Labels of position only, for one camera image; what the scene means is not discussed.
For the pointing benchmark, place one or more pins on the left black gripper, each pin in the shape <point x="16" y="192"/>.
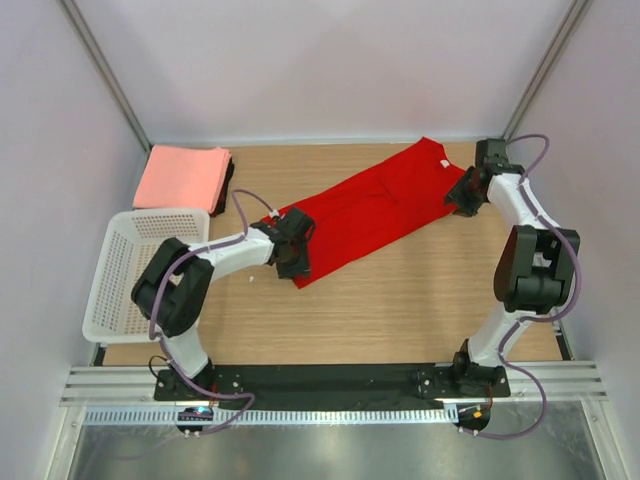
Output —
<point x="301" y="268"/>

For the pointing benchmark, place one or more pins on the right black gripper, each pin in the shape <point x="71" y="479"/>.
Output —
<point x="464" y="207"/>

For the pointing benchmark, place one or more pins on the red t-shirt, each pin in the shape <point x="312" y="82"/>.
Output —
<point x="377" y="206"/>

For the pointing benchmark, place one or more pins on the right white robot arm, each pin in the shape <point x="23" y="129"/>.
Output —
<point x="537" y="278"/>

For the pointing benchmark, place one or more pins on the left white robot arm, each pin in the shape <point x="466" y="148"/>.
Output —
<point x="171" y="291"/>

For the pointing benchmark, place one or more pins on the folded black t-shirt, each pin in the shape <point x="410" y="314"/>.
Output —
<point x="221" y="202"/>

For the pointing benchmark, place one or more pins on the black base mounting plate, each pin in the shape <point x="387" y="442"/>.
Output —
<point x="352" y="387"/>

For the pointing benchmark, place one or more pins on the folded pink t-shirt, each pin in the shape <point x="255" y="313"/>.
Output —
<point x="177" y="177"/>

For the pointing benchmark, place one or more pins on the white perforated plastic basket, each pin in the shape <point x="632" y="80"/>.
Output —
<point x="131" y="240"/>

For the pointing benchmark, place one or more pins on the right aluminium frame post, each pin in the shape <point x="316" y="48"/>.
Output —
<point x="561" y="38"/>

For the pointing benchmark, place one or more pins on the aluminium frame post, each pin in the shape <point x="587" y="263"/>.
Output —
<point x="91" y="46"/>
<point x="561" y="38"/>

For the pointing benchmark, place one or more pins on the aluminium front rail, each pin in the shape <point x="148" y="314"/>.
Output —
<point x="561" y="380"/>

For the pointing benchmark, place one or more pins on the white slotted cable duct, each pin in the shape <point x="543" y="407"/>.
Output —
<point x="200" y="416"/>

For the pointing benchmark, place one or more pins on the left aluminium frame post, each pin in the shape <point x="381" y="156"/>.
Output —
<point x="91" y="46"/>

